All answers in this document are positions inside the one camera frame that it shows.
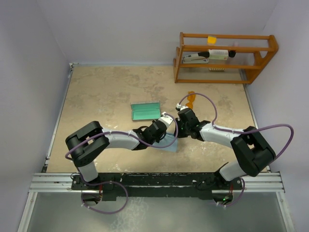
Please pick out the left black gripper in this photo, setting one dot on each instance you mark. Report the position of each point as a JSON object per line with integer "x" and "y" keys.
{"x": 158, "y": 138}

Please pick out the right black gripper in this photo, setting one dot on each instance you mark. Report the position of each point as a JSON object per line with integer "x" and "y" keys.
{"x": 180, "y": 135}

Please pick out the light blue cleaning cloth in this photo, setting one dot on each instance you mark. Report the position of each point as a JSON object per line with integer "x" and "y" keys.
{"x": 168, "y": 143}

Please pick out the grey-brown glasses case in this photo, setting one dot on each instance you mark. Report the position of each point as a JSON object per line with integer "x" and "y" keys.
{"x": 147, "y": 110}

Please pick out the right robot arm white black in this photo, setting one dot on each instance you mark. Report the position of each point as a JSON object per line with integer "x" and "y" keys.
{"x": 252, "y": 151}

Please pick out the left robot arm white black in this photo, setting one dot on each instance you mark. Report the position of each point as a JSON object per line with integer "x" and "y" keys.
{"x": 87, "y": 143}

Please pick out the orange sunglasses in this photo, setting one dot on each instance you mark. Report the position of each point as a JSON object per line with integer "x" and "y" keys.
{"x": 190, "y": 98}

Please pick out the staples strip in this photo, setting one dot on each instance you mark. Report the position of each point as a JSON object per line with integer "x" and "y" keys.
{"x": 217, "y": 69}

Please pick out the wooden shelf rack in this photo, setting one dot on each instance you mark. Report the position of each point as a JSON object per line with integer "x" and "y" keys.
{"x": 253, "y": 54}

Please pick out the white stapler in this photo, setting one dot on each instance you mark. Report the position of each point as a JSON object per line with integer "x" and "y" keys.
{"x": 196, "y": 58}

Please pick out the white red box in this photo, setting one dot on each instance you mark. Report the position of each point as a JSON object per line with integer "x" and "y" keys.
{"x": 217, "y": 54}

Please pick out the black round knob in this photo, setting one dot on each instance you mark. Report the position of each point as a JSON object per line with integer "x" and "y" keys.
{"x": 231, "y": 53}

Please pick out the yellow sticky note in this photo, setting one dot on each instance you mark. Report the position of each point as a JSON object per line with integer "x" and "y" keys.
{"x": 211, "y": 40}

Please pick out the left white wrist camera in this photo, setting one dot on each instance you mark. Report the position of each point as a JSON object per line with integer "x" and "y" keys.
{"x": 166, "y": 119}

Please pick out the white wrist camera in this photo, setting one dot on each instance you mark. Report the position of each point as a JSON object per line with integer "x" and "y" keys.
{"x": 166, "y": 119}
{"x": 180, "y": 107}

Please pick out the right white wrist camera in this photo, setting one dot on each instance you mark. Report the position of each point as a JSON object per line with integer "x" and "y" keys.
{"x": 180, "y": 107}

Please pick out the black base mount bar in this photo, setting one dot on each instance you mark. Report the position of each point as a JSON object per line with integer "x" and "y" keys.
{"x": 204, "y": 186}

